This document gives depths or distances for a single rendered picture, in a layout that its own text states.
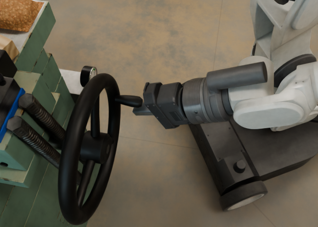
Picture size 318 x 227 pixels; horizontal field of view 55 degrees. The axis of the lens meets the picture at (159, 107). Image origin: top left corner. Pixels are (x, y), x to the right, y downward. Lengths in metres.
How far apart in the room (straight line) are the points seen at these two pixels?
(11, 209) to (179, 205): 0.81
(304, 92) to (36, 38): 0.53
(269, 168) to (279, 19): 0.71
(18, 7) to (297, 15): 0.58
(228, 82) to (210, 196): 0.96
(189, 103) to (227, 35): 1.39
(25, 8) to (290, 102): 0.54
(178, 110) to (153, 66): 1.16
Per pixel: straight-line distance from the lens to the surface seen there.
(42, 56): 0.75
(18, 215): 0.80
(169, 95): 0.59
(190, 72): 1.72
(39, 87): 0.54
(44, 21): 0.74
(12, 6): 0.72
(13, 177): 0.57
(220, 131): 1.33
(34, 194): 0.85
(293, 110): 0.51
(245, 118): 0.53
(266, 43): 0.95
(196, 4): 2.10
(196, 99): 0.56
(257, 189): 1.27
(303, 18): 0.75
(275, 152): 1.38
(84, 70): 0.87
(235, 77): 0.52
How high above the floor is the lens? 1.36
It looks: 60 degrees down
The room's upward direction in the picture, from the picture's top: straight up
